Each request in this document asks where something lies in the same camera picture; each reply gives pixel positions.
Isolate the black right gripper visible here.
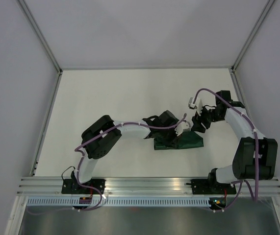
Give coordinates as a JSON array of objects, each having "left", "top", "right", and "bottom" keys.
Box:
[{"left": 191, "top": 104, "right": 222, "bottom": 134}]

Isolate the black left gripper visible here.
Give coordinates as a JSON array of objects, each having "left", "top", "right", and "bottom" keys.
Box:
[{"left": 158, "top": 125, "right": 182, "bottom": 149}]

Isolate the dark green cloth napkin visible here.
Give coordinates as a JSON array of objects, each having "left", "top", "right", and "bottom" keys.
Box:
[{"left": 153, "top": 128, "right": 204, "bottom": 150}]

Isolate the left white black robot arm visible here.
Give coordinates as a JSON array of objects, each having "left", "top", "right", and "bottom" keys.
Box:
[{"left": 73, "top": 110, "right": 184, "bottom": 194}]

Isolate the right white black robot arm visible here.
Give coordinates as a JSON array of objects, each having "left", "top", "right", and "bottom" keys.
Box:
[{"left": 188, "top": 91, "right": 278, "bottom": 193}]

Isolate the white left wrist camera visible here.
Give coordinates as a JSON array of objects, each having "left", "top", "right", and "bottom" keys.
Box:
[{"left": 175, "top": 121, "right": 191, "bottom": 136}]

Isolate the right aluminium side rail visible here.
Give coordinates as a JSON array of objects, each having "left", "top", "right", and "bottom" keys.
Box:
[{"left": 229, "top": 69, "right": 269, "bottom": 177}]

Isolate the aluminium side rail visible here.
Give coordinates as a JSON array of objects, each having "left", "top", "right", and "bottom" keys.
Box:
[
  {"left": 229, "top": 69, "right": 269, "bottom": 177},
  {"left": 28, "top": 70, "right": 63, "bottom": 177}
]

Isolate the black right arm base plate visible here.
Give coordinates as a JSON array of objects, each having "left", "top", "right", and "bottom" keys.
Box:
[{"left": 190, "top": 179, "right": 236, "bottom": 195}]

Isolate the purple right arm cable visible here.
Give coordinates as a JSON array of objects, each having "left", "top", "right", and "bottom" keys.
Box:
[{"left": 194, "top": 88, "right": 259, "bottom": 213}]

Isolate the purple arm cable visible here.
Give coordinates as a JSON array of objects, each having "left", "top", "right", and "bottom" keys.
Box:
[
  {"left": 26, "top": 113, "right": 188, "bottom": 216},
  {"left": 194, "top": 88, "right": 259, "bottom": 213}
]

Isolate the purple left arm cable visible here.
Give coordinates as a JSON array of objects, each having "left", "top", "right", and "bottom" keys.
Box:
[{"left": 26, "top": 113, "right": 188, "bottom": 216}]

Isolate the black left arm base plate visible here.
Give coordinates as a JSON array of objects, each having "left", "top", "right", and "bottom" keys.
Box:
[{"left": 61, "top": 178, "right": 106, "bottom": 194}]

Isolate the left aluminium side rail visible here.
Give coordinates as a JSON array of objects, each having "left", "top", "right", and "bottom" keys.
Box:
[{"left": 28, "top": 70, "right": 63, "bottom": 177}]

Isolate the right aluminium frame post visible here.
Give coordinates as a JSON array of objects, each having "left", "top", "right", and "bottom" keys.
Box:
[{"left": 229, "top": 0, "right": 277, "bottom": 73}]

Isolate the aluminium frame post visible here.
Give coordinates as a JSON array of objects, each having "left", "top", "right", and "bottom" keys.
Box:
[
  {"left": 229, "top": 0, "right": 277, "bottom": 73},
  {"left": 16, "top": 0, "right": 62, "bottom": 74}
]

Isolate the aluminium front frame rail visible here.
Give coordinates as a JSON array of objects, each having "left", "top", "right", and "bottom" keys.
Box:
[{"left": 17, "top": 176, "right": 280, "bottom": 196}]

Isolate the white slotted cable duct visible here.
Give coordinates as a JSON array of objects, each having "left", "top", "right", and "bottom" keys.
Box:
[{"left": 27, "top": 196, "right": 210, "bottom": 207}]

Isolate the left aluminium frame post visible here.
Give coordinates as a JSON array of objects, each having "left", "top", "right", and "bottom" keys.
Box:
[{"left": 16, "top": 0, "right": 62, "bottom": 74}]

